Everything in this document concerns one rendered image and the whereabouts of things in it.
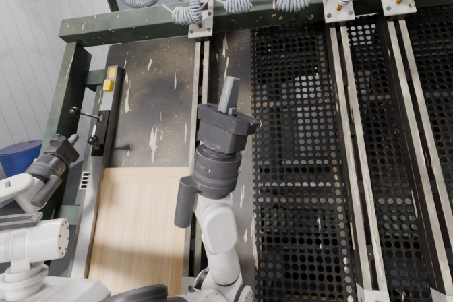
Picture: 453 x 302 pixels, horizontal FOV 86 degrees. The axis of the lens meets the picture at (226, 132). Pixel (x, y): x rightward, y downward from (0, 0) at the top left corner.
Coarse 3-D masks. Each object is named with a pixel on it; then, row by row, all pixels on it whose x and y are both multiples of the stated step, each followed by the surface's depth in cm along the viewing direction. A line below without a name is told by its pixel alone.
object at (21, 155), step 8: (16, 144) 317; (24, 144) 313; (32, 144) 310; (40, 144) 308; (0, 152) 292; (8, 152) 290; (16, 152) 287; (24, 152) 291; (32, 152) 297; (0, 160) 290; (8, 160) 287; (16, 160) 288; (24, 160) 292; (32, 160) 298; (8, 168) 290; (16, 168) 291; (24, 168) 294; (8, 176) 296
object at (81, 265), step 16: (112, 96) 105; (112, 112) 104; (112, 128) 104; (96, 160) 98; (96, 176) 96; (96, 192) 94; (96, 208) 93; (80, 224) 91; (80, 240) 89; (80, 256) 88; (80, 272) 86
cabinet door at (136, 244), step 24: (120, 168) 97; (144, 168) 95; (168, 168) 93; (120, 192) 94; (144, 192) 93; (168, 192) 91; (120, 216) 92; (144, 216) 90; (168, 216) 88; (96, 240) 90; (120, 240) 89; (144, 240) 87; (168, 240) 86; (96, 264) 88; (120, 264) 86; (144, 264) 85; (168, 264) 83; (120, 288) 84; (168, 288) 81
